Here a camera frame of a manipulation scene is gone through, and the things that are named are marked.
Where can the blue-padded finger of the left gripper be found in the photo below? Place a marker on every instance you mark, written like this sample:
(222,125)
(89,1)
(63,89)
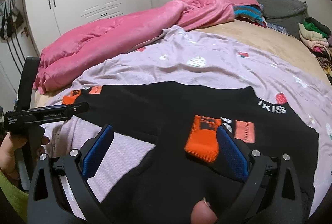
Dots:
(15,120)

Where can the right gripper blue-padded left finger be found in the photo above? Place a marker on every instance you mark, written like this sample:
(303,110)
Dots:
(48,202)

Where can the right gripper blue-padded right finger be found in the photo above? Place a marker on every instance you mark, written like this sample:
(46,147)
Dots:
(270,192)

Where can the black shirt with orange patches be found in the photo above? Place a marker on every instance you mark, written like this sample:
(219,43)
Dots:
(186,163)

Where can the pile of folded clothes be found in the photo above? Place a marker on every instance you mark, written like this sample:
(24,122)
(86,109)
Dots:
(317,38)

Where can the striped folded clothes stack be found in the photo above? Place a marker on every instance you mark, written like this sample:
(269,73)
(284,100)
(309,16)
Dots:
(251,13)

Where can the person's left hand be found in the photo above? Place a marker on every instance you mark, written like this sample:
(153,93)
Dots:
(10,144)

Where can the person's right hand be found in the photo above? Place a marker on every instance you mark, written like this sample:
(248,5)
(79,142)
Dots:
(202,213)

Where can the pink fleece blanket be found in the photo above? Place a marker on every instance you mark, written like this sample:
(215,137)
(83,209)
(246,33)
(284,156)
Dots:
(85,46)

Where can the beige plush mattress cover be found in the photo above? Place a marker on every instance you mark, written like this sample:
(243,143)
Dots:
(284,47)

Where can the lilac strawberry print bed sheet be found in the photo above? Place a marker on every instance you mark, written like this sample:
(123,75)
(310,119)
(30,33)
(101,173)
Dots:
(199,59)

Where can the hanging bags on wall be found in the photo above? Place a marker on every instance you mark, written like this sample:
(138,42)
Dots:
(11,19)

